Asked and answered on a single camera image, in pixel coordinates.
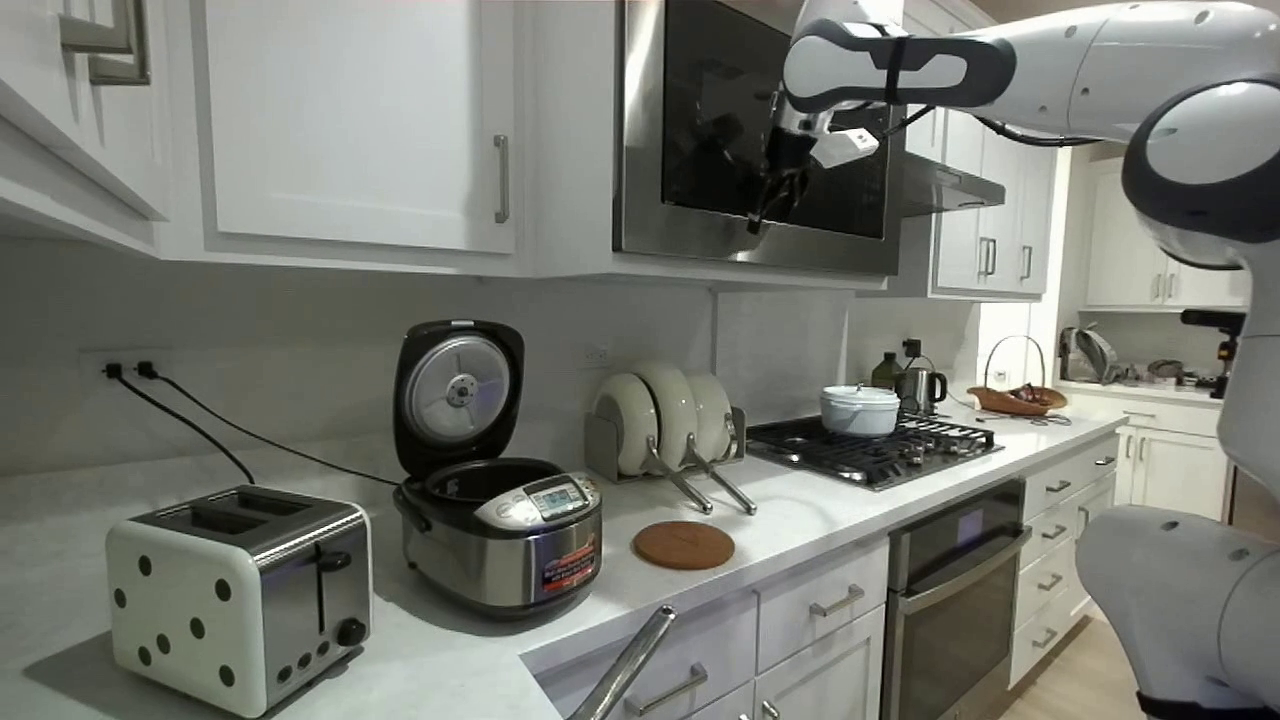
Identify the white far kitchen cabinets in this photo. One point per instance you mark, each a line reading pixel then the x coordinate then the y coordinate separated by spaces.
pixel 1141 335

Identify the stainless steel microwave body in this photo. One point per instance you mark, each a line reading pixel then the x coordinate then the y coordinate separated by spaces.
pixel 649 226

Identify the white lower cabinet drawers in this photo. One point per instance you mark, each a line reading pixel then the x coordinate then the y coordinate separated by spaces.
pixel 801 629

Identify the dark electric kettle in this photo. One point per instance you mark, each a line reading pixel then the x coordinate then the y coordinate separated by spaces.
pixel 922 384

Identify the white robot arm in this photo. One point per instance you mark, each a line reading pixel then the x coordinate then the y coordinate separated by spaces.
pixel 1189 95

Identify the white pot on stove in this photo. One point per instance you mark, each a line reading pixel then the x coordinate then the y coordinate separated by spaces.
pixel 856 409

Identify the round cork trivet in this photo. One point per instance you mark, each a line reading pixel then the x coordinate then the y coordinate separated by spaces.
pixel 681 547

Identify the wicker basket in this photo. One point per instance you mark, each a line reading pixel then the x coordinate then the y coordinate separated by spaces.
pixel 1025 400

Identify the black gas stovetop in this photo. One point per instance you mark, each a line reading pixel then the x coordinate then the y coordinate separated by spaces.
pixel 906 452

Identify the black microwave door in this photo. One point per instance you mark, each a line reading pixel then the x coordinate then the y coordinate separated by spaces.
pixel 723 68

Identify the white polka dot toaster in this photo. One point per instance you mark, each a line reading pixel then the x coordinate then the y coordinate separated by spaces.
pixel 240 597

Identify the stainless steel oven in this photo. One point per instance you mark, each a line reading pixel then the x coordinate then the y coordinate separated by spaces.
pixel 954 610

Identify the metal pan rack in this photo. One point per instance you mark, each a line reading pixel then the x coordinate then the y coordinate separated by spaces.
pixel 736 432

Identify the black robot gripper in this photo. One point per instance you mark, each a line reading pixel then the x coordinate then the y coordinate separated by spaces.
pixel 793 140

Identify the cream frying pan back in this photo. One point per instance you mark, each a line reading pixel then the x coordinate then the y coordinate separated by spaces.
pixel 689 429

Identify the range hood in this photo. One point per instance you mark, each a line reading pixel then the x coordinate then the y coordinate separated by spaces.
pixel 930 185

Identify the silver rice cooker open lid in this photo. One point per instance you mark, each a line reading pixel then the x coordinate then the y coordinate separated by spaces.
pixel 485 530

